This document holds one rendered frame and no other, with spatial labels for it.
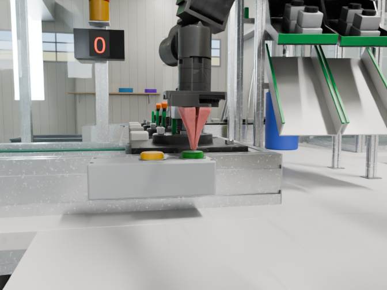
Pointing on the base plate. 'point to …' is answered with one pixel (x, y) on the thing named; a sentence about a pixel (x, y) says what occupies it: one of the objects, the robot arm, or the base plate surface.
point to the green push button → (192, 154)
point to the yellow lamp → (99, 10)
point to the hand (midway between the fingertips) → (193, 145)
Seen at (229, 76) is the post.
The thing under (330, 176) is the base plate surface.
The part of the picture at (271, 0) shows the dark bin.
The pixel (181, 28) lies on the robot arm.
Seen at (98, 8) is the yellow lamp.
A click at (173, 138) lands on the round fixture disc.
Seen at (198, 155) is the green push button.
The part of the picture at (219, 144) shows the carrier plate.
